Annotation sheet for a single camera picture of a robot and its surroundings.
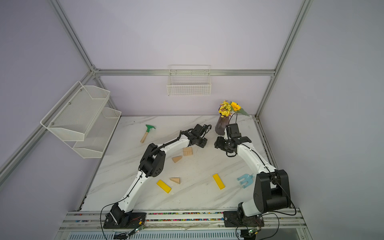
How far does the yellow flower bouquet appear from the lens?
2.96 feet

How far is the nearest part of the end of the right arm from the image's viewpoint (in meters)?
0.63

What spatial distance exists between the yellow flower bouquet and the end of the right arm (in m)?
0.18
